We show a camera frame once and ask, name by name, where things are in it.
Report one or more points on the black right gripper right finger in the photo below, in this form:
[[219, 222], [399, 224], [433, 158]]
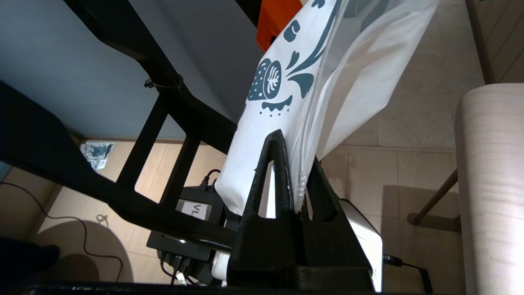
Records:
[[327, 246]]

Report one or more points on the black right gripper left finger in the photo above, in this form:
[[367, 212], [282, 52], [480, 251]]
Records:
[[266, 246]]

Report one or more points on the white horse print zip bag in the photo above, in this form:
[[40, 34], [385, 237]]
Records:
[[266, 123]]

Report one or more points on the white box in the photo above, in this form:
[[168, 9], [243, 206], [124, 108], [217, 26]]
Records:
[[364, 246]]

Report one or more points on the black labelled power adapter box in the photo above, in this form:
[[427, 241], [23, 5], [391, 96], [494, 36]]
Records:
[[172, 246]]

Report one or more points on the beige wooden shelf table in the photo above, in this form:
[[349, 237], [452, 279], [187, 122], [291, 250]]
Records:
[[491, 184]]

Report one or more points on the small printed packet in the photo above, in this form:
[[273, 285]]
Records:
[[98, 152]]

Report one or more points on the orange robot panel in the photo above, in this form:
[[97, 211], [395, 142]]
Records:
[[272, 20]]

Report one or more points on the black robot torso frame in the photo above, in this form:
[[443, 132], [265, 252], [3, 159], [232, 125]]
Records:
[[41, 143]]

